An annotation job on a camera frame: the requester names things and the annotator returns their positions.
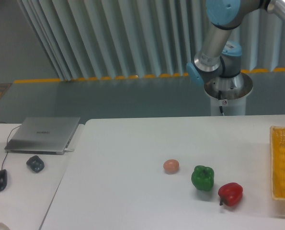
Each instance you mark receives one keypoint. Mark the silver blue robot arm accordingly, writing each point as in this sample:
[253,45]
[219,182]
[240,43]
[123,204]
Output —
[224,15]

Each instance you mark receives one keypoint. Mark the brown egg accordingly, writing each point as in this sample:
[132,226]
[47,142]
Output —
[171,166]

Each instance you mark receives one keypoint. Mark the green bell pepper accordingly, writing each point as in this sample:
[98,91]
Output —
[203,178]

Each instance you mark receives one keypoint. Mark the silver laptop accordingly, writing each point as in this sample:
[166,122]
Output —
[43,135]

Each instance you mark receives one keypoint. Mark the white folding partition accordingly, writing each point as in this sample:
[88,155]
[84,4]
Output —
[102,39]

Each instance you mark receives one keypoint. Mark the dark grey small case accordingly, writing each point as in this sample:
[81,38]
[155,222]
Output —
[35,164]

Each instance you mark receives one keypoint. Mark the red bell pepper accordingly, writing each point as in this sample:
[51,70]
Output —
[230,194]

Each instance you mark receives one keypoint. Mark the yellow wicker basket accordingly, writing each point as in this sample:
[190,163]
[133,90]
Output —
[277,151]

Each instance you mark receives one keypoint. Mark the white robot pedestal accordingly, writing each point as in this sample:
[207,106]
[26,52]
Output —
[228,95]

